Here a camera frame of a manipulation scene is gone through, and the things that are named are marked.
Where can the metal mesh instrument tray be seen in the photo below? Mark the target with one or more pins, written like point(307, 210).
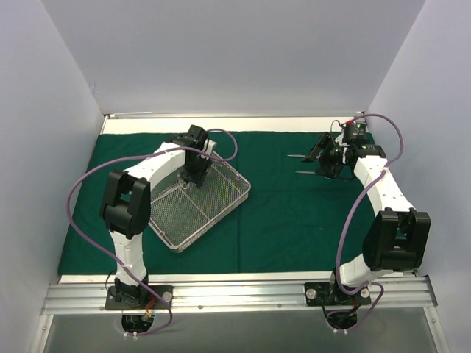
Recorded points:
point(182, 212)

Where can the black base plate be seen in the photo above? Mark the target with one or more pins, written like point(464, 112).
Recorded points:
point(329, 294)
point(119, 300)

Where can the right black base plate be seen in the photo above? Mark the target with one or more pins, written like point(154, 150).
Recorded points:
point(329, 294)

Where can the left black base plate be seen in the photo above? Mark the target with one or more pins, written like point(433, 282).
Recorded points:
point(119, 300)

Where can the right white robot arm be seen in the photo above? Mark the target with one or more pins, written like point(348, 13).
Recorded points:
point(397, 238)

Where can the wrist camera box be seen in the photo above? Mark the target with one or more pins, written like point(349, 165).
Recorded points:
point(209, 146)
point(354, 132)

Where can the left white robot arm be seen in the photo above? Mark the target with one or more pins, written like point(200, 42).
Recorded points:
point(126, 205)

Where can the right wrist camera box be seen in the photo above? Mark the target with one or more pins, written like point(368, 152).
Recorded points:
point(354, 132)

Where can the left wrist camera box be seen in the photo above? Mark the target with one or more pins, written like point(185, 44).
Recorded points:
point(209, 146)

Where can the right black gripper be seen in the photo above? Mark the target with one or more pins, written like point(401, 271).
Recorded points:
point(320, 162)

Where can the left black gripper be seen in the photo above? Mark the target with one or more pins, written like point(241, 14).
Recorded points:
point(195, 174)

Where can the aluminium front rail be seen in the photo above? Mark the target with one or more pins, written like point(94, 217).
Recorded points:
point(205, 293)

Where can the green surgical drape cloth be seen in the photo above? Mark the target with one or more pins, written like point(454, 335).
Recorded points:
point(289, 222)

